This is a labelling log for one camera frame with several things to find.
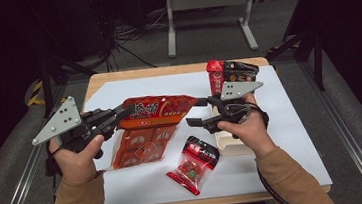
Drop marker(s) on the black tripod stand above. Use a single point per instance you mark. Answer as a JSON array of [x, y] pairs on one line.
[[46, 81], [317, 58]]

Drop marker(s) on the person's right hand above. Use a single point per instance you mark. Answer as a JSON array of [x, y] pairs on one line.
[[254, 131]]

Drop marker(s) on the yellow and black floor tape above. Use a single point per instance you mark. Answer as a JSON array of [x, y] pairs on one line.
[[36, 96]]

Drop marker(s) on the white table sheet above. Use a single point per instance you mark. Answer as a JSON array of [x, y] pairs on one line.
[[154, 84]]

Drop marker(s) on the large orange seasoning packet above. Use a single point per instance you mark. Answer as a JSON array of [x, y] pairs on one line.
[[150, 118]]

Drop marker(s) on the aluminium rail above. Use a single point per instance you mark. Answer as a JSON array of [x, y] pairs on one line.
[[19, 184], [357, 145]]

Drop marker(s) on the person's left hand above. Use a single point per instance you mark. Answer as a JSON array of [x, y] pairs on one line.
[[78, 165]]

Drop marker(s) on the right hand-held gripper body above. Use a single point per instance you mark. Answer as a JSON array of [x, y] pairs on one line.
[[238, 89]]

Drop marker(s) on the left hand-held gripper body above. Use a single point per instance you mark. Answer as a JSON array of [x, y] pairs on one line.
[[60, 122]]

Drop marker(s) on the red and black seasoning packet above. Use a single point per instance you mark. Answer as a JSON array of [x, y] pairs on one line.
[[233, 72]]

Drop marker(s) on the small red black-topped packet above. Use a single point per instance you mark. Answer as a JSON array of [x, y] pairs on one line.
[[193, 167]]

